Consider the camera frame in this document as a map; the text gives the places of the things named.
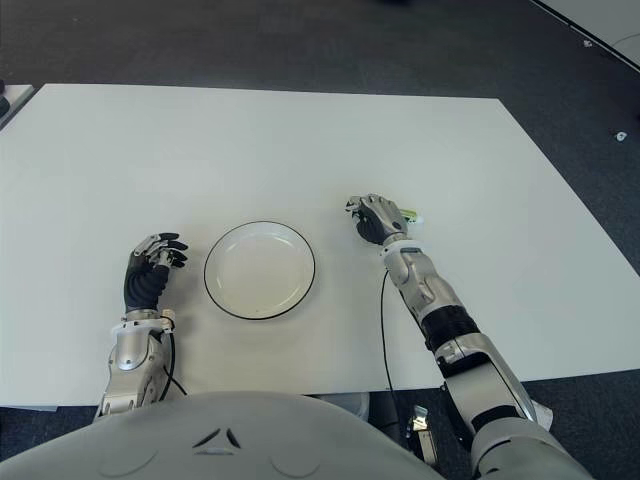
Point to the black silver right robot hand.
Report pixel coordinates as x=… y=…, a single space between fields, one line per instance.
x=380 y=222

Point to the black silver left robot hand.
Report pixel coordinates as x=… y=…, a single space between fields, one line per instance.
x=142 y=287

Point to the green toothpaste tube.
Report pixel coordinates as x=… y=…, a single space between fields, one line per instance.
x=412 y=216

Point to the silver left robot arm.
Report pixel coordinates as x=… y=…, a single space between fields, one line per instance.
x=127 y=350

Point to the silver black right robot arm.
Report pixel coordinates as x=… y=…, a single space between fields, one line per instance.
x=425 y=285

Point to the white plate with black rim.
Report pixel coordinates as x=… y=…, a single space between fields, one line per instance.
x=260 y=270

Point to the grey robot torso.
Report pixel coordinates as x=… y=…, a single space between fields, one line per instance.
x=225 y=440

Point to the white bucket under table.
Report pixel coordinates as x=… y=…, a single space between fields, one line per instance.
x=357 y=400

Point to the white side table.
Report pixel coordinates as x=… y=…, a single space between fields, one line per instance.
x=17 y=97

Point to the black object on side table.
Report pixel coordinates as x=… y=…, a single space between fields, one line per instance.
x=3 y=102

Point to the white paper slip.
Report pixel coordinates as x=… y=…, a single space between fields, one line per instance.
x=542 y=412

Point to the white neighbouring table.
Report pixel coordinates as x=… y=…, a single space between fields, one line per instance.
x=610 y=20

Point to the metal bracket under table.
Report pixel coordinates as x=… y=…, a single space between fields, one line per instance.
x=422 y=432

